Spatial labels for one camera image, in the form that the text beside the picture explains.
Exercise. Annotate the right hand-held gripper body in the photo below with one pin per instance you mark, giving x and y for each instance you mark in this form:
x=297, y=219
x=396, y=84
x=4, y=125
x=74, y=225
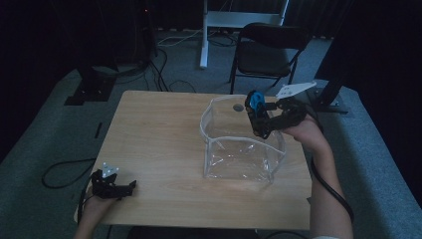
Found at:
x=293, y=113

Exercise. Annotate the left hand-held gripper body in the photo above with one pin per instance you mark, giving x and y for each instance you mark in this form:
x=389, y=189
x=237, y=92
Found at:
x=104, y=186

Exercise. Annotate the clear plastic zip bag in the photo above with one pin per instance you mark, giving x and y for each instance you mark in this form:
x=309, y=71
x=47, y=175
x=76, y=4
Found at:
x=244, y=159

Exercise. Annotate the person's left hand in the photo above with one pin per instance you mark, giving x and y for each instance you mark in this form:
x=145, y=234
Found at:
x=98, y=205

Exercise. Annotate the person's right hand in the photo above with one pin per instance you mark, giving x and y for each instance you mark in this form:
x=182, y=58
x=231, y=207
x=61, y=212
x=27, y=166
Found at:
x=307, y=132

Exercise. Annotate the black metal stand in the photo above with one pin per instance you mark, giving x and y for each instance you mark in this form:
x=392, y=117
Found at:
x=91, y=88
x=328, y=96

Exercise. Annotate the black folding chair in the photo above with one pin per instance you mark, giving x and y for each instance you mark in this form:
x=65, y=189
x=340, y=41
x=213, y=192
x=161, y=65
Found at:
x=262, y=56

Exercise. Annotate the small black stick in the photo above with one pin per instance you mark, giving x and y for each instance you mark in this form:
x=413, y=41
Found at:
x=98, y=129

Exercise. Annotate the black equipment tower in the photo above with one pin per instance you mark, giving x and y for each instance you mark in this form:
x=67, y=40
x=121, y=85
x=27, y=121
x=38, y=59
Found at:
x=144, y=33

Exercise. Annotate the white desk frame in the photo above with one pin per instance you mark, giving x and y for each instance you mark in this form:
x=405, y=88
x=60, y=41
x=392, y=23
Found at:
x=212, y=20

